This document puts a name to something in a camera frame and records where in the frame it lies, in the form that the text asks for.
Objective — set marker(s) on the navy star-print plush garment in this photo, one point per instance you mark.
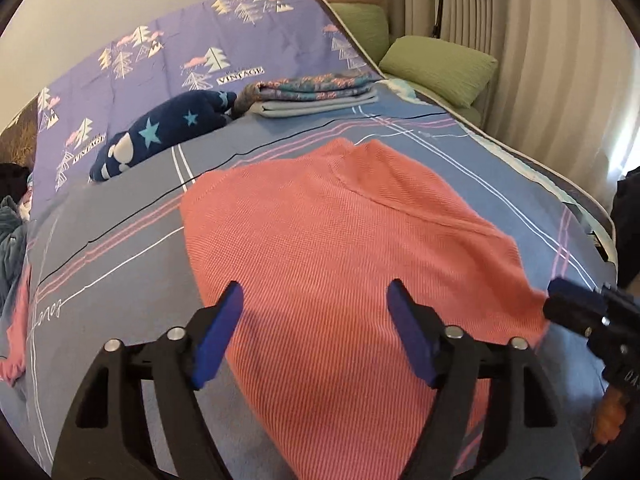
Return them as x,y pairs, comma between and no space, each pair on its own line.
165,125

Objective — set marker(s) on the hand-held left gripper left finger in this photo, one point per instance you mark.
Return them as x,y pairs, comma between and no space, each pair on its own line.
220,330

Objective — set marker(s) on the folded grey cloth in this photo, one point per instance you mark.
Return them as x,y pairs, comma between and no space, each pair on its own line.
310,107

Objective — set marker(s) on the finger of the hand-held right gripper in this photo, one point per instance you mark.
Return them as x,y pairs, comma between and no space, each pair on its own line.
570,305

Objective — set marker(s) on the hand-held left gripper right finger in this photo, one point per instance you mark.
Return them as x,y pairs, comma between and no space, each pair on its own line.
412,332

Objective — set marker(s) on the black clothes pile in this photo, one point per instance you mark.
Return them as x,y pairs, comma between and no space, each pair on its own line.
12,180

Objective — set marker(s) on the green cushion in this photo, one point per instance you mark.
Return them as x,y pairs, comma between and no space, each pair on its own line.
435,67
362,27

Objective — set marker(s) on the small pink cloth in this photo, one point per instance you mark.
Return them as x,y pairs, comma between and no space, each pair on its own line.
15,330

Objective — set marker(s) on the blue-grey striped bedsheet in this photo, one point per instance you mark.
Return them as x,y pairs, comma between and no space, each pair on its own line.
125,220

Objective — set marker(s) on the person's right hand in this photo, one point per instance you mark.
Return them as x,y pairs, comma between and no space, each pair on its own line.
611,417

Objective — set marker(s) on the beige curtain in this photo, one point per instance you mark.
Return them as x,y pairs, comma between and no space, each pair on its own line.
540,60

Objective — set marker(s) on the folded floral cloth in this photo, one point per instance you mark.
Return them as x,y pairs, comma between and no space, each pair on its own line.
310,85

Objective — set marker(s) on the mattress with dark edge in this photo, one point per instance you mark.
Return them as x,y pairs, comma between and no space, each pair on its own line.
575,195

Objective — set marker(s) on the brown patterned headboard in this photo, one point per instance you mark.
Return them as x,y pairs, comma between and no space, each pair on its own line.
17,130

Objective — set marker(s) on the pink knit shirt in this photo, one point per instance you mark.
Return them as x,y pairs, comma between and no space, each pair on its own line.
325,240

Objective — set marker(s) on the person's dark clothing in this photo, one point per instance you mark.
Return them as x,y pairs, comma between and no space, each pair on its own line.
627,230

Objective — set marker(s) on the purple tree-print blanket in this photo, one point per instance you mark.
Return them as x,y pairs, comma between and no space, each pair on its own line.
280,40

